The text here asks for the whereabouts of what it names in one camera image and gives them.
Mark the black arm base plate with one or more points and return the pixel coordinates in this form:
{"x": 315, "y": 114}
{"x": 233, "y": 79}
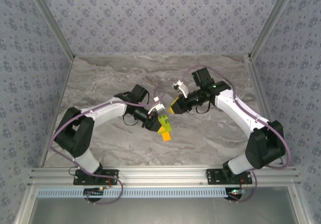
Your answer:
{"x": 213, "y": 178}
{"x": 80, "y": 180}

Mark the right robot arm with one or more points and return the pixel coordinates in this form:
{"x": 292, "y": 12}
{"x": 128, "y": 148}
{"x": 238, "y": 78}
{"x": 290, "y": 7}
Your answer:
{"x": 265, "y": 146}

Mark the small controller board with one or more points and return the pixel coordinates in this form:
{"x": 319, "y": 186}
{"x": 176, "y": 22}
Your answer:
{"x": 235, "y": 192}
{"x": 94, "y": 192}

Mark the aluminium side rail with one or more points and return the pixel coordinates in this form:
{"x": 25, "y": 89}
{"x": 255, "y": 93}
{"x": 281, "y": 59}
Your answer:
{"x": 260, "y": 91}
{"x": 64, "y": 83}

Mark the aluminium frame post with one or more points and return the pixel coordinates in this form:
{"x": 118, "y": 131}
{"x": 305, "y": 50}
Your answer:
{"x": 52, "y": 20}
{"x": 272, "y": 20}

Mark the grey metal panel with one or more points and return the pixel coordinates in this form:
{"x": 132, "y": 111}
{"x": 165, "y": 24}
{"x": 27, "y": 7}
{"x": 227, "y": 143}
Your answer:
{"x": 160, "y": 211}

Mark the orange lego brick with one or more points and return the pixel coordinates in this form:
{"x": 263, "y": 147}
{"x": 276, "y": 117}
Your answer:
{"x": 167, "y": 136}

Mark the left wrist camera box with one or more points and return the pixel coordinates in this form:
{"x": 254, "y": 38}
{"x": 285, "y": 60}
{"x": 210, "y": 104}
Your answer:
{"x": 156, "y": 107}

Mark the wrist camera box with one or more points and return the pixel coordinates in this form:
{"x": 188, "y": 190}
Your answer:
{"x": 156, "y": 107}
{"x": 183, "y": 88}

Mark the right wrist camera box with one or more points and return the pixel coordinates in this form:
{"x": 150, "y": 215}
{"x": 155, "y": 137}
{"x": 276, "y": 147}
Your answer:
{"x": 183, "y": 88}

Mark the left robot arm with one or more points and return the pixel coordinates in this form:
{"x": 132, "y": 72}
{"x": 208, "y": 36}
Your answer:
{"x": 105, "y": 112}

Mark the long aluminium base rail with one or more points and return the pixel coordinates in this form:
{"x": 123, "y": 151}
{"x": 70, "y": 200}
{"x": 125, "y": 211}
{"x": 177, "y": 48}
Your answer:
{"x": 160, "y": 175}

